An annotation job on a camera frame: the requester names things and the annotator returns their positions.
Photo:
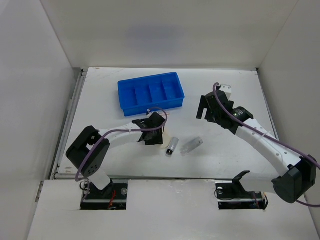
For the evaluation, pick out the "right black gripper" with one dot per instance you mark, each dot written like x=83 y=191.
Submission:
x=204 y=104

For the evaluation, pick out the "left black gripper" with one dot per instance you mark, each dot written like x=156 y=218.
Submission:
x=156 y=141

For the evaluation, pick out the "round beige powder puff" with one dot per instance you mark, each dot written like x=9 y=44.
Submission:
x=166 y=140

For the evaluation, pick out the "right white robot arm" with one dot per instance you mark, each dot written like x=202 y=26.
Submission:
x=296 y=171

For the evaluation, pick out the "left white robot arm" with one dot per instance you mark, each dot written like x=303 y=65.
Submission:
x=89 y=149

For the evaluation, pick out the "clear tube black cap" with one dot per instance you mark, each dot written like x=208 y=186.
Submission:
x=172 y=146

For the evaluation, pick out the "beige cosmetic stick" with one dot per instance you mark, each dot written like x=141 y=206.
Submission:
x=164 y=114

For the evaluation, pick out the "clear plastic bottle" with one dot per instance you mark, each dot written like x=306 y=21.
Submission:
x=191 y=146

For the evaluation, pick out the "blue plastic organizer tray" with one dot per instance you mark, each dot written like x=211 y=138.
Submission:
x=137 y=95

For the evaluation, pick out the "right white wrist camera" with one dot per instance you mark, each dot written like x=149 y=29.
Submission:
x=227 y=89

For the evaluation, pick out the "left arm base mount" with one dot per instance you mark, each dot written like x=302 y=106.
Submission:
x=112 y=198

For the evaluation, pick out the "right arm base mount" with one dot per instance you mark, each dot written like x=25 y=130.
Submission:
x=231 y=195

